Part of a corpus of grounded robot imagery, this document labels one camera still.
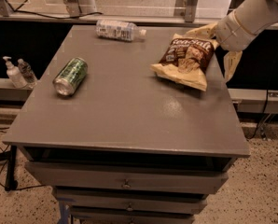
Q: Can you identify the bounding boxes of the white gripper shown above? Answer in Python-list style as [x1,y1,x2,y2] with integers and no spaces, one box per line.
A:
[185,11,257,81]

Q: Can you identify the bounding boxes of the brown sea salt chip bag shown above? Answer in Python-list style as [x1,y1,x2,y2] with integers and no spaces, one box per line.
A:
[151,34,218,91]

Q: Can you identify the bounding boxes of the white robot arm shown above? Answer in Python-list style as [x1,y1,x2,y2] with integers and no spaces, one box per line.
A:
[186,0,278,81]

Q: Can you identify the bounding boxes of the clear plastic water bottle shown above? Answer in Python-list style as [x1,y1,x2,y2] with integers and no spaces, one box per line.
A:
[96,20,146,42]

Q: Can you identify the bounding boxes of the grey drawer cabinet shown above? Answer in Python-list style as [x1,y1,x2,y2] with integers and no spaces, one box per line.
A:
[2,25,251,224]

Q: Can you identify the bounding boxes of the green soda can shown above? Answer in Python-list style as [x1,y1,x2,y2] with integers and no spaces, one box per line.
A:
[53,57,88,96]

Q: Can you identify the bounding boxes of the small clear bottle on shelf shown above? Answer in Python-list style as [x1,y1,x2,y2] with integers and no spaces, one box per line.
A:
[18,59,37,88]

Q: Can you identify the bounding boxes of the top grey drawer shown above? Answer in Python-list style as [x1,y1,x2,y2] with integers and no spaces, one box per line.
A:
[25,161,228,194]

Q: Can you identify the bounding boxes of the grey drawer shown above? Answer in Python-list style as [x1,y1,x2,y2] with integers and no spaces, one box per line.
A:
[70,207,194,224]
[25,161,228,194]
[52,189,207,214]

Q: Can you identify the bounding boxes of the white pump dispenser bottle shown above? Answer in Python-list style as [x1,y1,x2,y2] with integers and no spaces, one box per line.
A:
[3,56,27,88]

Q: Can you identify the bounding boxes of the middle grey drawer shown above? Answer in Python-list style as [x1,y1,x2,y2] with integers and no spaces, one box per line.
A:
[52,189,207,214]

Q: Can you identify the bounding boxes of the bottom grey drawer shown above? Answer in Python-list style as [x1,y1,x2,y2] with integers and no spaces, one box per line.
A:
[70,207,194,224]

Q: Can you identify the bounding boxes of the black stand leg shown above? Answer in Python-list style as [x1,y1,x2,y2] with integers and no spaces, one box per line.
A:
[5,146,18,191]

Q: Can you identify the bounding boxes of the grey metal window frame post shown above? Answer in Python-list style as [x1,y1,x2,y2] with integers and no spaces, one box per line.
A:
[174,0,198,22]

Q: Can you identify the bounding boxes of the black cable on ledge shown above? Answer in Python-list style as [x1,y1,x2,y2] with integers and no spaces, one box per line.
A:
[0,0,104,20]

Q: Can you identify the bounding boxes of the black floor cable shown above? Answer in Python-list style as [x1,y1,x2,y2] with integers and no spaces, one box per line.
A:
[0,119,49,192]

